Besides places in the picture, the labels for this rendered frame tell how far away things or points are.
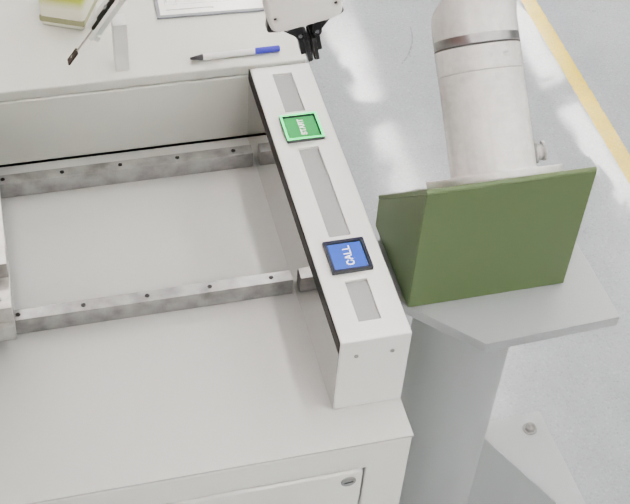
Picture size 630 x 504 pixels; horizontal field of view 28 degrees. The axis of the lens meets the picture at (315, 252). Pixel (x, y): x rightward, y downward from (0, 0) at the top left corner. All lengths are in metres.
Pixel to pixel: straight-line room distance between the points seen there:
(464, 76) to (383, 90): 1.72
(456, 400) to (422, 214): 0.45
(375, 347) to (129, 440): 0.34
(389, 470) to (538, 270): 0.36
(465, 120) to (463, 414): 0.55
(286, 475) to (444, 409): 0.45
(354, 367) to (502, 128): 0.38
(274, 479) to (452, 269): 0.38
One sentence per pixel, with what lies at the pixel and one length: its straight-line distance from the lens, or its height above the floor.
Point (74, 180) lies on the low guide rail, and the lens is 1.94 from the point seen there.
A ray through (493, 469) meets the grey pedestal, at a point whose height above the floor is 0.22.
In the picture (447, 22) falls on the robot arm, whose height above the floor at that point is 1.16.
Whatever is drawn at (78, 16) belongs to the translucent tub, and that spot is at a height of 0.99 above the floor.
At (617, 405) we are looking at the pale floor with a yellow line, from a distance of 2.82.
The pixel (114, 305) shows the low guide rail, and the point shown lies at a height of 0.85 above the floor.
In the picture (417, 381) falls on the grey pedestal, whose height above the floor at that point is 0.57.
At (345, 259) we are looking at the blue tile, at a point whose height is 0.96.
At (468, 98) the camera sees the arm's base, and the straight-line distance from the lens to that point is 1.72.
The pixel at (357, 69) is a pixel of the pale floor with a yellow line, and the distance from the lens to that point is 3.50.
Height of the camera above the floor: 2.17
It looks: 47 degrees down
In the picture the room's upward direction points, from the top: 5 degrees clockwise
